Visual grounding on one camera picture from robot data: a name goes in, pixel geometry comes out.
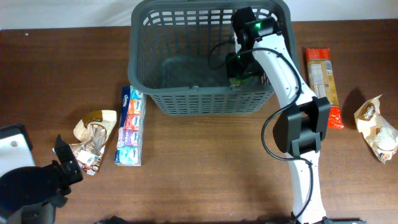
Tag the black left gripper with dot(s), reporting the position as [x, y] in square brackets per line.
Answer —
[66, 168]

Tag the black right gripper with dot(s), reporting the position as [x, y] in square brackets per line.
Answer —
[232, 69]

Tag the green-lidded seasoning jar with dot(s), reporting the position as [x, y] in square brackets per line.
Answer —
[239, 82]

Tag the beige white rice bag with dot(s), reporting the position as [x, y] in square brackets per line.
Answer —
[380, 136]

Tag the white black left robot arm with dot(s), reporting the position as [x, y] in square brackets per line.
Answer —
[16, 148]

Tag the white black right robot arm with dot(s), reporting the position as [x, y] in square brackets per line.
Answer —
[302, 118]

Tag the multicolour tissue pack bundle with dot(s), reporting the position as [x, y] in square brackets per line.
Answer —
[131, 128]

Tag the beige clear snack bag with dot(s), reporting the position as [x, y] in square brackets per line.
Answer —
[92, 133]

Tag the grey plastic mesh basket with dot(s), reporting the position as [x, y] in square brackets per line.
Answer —
[177, 50]

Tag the orange-ended pasta packet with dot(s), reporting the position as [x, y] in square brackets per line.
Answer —
[322, 82]

